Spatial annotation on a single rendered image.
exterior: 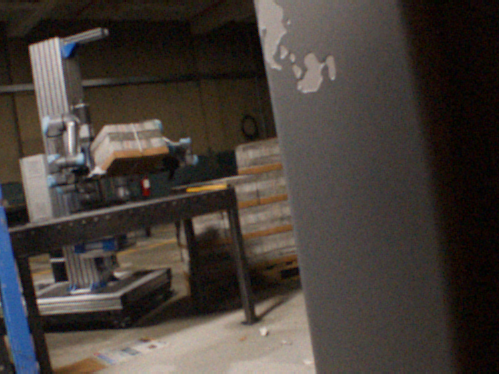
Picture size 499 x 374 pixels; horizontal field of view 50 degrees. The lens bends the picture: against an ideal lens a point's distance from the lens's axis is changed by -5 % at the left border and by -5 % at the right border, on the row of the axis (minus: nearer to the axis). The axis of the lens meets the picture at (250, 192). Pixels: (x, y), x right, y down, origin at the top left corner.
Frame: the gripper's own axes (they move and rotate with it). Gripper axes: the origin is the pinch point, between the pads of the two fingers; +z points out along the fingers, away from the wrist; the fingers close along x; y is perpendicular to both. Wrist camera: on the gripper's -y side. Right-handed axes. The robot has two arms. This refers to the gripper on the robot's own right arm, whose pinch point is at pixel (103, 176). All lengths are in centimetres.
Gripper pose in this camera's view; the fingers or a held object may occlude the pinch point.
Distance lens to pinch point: 355.5
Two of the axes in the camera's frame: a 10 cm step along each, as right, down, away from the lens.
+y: -3.8, -8.9, 2.5
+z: 7.7, -1.6, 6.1
